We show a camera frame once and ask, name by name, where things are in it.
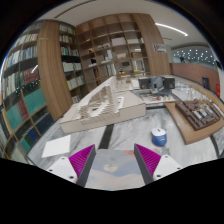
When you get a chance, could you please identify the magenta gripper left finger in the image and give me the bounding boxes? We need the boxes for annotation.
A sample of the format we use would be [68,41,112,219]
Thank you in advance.
[46,144,97,188]

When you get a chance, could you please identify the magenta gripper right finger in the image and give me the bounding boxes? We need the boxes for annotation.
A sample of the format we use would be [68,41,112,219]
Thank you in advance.
[133,143,183,185]

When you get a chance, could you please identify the blue and white computer mouse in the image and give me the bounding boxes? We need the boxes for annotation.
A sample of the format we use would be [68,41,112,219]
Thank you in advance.
[151,128,167,146]

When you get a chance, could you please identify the grey patterned mouse pad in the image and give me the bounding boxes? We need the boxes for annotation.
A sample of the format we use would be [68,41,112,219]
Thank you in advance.
[85,149,145,191]

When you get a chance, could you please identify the white sheet of paper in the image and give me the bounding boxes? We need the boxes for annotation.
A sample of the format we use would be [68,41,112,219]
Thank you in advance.
[42,135,71,158]

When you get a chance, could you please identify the light wooden model base board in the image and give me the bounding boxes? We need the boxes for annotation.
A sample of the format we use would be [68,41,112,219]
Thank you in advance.
[164,99,224,146]

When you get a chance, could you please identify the white architectural building model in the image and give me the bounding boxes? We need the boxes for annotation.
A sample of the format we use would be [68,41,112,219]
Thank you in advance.
[60,76,146,133]

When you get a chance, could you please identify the glass display case with model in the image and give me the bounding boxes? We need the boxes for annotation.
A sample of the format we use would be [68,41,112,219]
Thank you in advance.
[137,89,181,107]

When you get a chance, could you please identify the dark brown architectural model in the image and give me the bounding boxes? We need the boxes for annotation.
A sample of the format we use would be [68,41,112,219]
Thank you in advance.
[175,99,221,131]

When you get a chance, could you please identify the left bookshelf with books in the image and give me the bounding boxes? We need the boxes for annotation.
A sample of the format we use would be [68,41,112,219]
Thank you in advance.
[0,20,56,161]

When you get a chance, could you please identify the wooden wall bookshelf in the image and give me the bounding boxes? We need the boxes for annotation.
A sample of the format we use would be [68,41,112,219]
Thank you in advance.
[75,12,152,98]

